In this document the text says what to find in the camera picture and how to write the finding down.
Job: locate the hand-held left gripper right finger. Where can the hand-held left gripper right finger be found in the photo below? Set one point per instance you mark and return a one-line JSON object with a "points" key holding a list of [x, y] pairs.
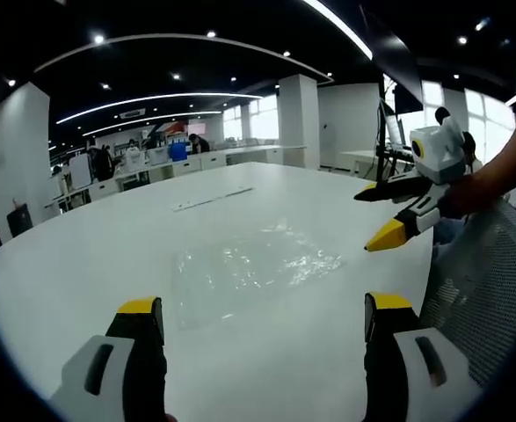
{"points": [[411, 373]]}

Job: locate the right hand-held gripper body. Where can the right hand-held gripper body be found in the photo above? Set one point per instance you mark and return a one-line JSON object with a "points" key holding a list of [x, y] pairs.
{"points": [[442, 154]]}

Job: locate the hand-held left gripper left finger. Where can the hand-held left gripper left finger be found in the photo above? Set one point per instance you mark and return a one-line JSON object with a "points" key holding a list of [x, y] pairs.
{"points": [[108, 378]]}

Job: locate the clear food packaging bag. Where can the clear food packaging bag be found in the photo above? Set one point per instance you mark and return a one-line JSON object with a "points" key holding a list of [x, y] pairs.
{"points": [[297, 255], [213, 290]]}

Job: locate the person's left hand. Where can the person's left hand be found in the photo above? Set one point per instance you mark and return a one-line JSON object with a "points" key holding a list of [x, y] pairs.
{"points": [[171, 418]]}

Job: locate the person's leg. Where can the person's leg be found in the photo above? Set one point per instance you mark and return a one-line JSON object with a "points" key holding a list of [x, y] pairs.
{"points": [[448, 239]]}

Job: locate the computer monitor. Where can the computer monitor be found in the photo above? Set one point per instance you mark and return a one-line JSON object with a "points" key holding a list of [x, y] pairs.
{"points": [[394, 129]]}

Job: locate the black stand pole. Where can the black stand pole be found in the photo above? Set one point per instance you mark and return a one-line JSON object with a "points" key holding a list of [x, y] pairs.
{"points": [[380, 132]]}

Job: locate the grey mesh office chair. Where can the grey mesh office chair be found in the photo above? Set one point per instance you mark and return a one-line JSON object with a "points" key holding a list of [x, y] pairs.
{"points": [[490, 285]]}

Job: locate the long ceiling light strip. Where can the long ceiling light strip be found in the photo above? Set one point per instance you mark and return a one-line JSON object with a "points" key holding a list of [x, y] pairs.
{"points": [[341, 27]]}

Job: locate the white flat strip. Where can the white flat strip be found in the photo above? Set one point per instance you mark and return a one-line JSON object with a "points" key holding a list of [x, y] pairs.
{"points": [[213, 198]]}

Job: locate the white board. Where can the white board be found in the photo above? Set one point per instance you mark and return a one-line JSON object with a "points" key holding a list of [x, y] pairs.
{"points": [[80, 171]]}

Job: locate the row of white desks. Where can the row of white desks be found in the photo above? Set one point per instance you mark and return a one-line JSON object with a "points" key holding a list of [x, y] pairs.
{"points": [[187, 167]]}

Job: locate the blue water barrel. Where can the blue water barrel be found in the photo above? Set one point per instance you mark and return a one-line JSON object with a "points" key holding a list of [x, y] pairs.
{"points": [[178, 151]]}

